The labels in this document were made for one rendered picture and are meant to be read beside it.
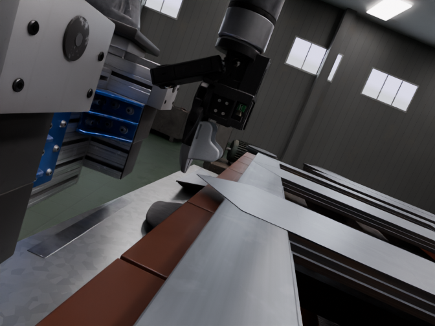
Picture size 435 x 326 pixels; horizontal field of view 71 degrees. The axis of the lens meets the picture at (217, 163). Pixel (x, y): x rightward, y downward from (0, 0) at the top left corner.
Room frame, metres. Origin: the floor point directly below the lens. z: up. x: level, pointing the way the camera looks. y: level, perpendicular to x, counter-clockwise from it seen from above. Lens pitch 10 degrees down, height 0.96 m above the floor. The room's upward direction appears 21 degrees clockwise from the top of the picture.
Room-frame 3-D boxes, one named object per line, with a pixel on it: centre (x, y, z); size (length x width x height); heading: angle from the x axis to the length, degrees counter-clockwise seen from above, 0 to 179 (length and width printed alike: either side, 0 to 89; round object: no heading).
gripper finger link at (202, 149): (0.47, 0.03, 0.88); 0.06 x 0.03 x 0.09; 82
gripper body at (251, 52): (0.49, 0.03, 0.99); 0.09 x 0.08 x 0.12; 82
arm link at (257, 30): (0.49, 0.03, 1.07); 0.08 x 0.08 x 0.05
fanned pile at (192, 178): (1.04, 0.00, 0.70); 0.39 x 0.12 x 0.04; 172
